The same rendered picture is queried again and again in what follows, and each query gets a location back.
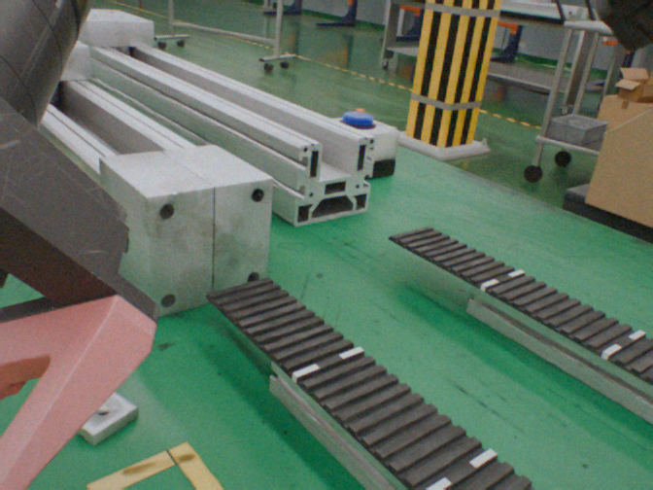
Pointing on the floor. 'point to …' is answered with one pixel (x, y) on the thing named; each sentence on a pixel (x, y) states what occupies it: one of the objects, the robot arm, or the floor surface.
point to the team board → (231, 36)
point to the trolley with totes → (583, 138)
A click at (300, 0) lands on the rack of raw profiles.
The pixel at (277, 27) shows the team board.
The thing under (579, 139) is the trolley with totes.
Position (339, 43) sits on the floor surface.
